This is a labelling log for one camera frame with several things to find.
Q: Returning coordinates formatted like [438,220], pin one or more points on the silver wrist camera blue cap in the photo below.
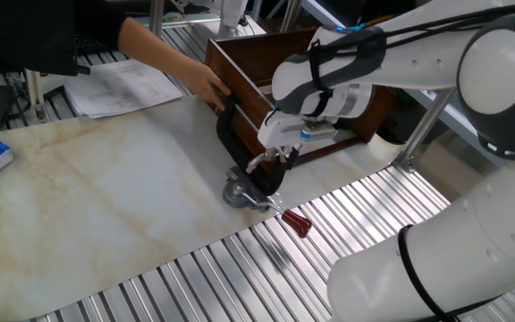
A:
[320,132]

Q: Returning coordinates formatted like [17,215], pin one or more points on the white stand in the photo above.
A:
[233,13]

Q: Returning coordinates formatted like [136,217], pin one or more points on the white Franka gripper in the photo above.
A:
[280,132]

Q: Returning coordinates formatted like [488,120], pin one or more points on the person bare hand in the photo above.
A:
[204,82]

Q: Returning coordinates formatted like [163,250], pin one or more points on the person black clothed torso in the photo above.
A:
[25,36]

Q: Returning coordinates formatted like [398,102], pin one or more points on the white printed paper stack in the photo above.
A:
[119,87]

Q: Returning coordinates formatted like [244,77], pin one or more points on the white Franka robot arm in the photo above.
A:
[463,255]

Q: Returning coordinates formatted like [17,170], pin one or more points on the beige cardboard box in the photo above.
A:
[445,170]

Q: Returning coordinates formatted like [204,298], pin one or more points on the blue yellow hand tool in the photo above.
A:
[357,28]

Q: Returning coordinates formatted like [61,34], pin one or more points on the brown wooden drawer box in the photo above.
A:
[239,85]

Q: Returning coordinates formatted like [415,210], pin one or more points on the black C-clamp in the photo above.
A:
[239,152]

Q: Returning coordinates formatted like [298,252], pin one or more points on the aluminium frame post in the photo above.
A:
[36,94]
[157,18]
[423,125]

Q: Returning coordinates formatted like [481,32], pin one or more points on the person bare forearm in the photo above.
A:
[150,44]

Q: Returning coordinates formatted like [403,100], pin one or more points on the silver tap spout brass cap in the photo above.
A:
[262,160]

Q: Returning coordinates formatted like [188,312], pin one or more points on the white marble tile slab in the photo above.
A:
[83,201]

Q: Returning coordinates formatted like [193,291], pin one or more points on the grey tap valve red knob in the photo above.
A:
[239,194]

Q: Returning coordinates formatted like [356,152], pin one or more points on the black computer keyboard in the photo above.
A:
[92,48]

